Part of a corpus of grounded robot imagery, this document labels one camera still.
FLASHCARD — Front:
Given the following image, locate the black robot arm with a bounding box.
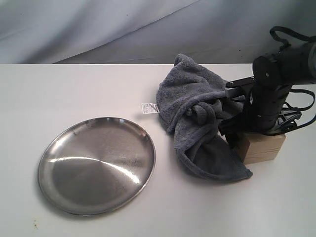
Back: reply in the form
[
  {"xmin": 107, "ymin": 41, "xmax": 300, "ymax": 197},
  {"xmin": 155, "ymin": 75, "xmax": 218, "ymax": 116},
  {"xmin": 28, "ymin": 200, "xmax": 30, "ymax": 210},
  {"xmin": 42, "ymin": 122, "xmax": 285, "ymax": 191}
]
[{"xmin": 219, "ymin": 26, "xmax": 316, "ymax": 148}]

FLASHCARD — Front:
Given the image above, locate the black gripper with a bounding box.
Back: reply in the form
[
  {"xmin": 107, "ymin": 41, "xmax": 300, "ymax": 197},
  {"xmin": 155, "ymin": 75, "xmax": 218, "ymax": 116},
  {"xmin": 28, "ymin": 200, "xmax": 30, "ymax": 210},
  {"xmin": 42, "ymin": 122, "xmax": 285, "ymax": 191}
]
[{"xmin": 218, "ymin": 82, "xmax": 302, "ymax": 149}]

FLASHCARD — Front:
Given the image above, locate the white printed paper label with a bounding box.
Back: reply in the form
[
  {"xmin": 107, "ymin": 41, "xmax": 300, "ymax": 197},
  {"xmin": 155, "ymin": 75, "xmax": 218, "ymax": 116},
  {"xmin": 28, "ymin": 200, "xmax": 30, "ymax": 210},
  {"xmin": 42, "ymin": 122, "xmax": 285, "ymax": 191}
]
[{"xmin": 141, "ymin": 103, "xmax": 159, "ymax": 114}]

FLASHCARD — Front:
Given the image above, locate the grey fleece towel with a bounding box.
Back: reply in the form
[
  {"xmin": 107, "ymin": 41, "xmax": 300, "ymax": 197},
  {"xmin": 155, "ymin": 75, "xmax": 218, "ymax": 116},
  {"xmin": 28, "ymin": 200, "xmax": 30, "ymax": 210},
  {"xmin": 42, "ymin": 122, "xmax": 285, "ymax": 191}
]
[{"xmin": 156, "ymin": 54, "xmax": 252, "ymax": 182}]

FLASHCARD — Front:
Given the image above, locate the white backdrop sheet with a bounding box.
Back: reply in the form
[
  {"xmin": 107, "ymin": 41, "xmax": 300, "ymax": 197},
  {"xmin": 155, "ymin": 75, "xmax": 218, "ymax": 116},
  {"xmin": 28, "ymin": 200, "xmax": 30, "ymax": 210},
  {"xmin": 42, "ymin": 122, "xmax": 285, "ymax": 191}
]
[{"xmin": 0, "ymin": 0, "xmax": 316, "ymax": 64}]

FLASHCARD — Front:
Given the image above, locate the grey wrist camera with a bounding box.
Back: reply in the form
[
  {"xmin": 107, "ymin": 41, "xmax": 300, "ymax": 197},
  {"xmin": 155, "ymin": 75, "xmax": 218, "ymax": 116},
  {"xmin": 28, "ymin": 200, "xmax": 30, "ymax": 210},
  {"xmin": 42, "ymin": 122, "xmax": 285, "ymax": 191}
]
[{"xmin": 225, "ymin": 76, "xmax": 255, "ymax": 99}]

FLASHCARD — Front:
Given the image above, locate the round stainless steel plate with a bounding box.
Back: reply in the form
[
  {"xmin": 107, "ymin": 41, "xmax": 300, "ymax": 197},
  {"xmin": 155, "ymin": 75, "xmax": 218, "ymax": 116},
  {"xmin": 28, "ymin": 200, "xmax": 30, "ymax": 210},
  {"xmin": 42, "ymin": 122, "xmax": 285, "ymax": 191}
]
[{"xmin": 37, "ymin": 117, "xmax": 156, "ymax": 216}]

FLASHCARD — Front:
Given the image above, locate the light wooden cube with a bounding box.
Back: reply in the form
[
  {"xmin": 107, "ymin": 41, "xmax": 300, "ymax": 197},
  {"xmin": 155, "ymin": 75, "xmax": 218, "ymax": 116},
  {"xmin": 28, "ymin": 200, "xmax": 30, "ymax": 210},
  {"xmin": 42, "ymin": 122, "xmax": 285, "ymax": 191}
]
[{"xmin": 234, "ymin": 133, "xmax": 286, "ymax": 165}]

